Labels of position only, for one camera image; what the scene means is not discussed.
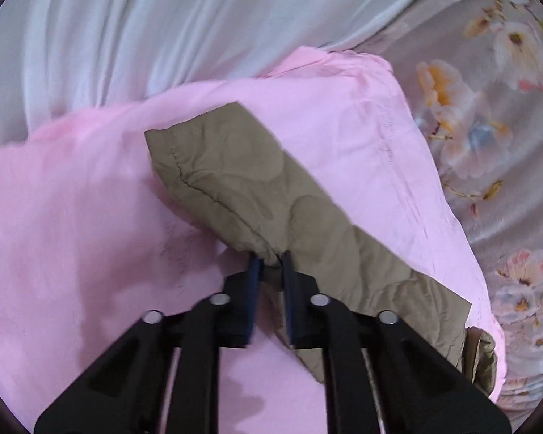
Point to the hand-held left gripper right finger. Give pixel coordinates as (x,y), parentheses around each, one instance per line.
(289,296)

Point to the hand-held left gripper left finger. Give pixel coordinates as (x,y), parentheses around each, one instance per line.
(253,291)

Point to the khaki padded jacket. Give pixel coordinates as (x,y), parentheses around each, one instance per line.
(235,167)

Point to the pink printed bed sheet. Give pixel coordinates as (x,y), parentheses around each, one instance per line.
(72,235)

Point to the grey floral bed sheet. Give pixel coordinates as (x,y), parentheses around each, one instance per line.
(484,217)

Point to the white satin quilt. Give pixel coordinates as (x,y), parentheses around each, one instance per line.
(140,31)

